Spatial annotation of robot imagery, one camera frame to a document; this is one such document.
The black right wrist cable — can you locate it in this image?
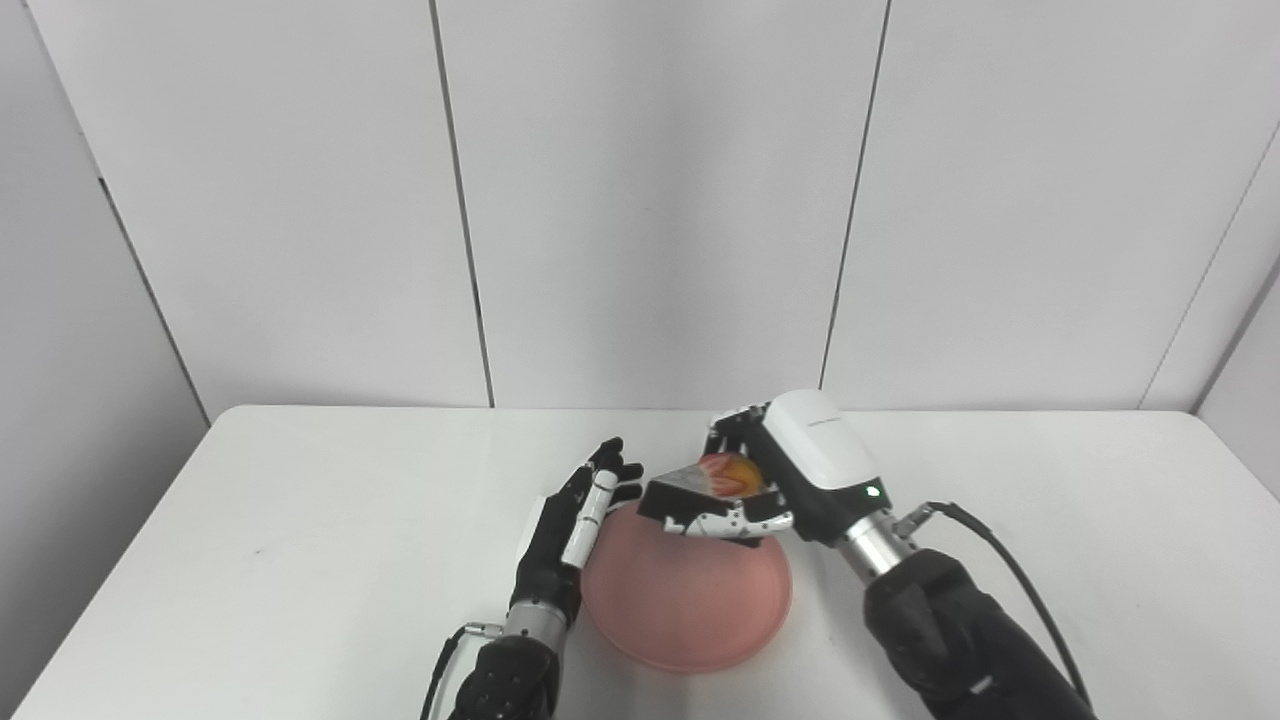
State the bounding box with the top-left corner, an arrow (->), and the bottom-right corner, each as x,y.
893,501 -> 1097,713

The chocolate cake slice with fruit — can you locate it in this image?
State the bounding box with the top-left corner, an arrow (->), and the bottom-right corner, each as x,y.
637,452 -> 767,526

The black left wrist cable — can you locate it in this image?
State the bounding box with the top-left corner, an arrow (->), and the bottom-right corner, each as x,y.
419,621 -> 504,720

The pink round plate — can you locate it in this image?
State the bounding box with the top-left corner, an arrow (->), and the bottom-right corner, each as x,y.
580,500 -> 794,674

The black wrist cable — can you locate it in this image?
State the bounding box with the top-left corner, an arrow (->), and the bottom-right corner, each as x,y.
419,621 -> 504,720
893,501 -> 1097,713

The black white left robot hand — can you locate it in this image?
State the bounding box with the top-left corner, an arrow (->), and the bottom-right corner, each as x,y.
510,437 -> 644,628

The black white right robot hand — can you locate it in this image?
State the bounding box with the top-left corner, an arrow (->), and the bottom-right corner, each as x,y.
665,390 -> 886,550

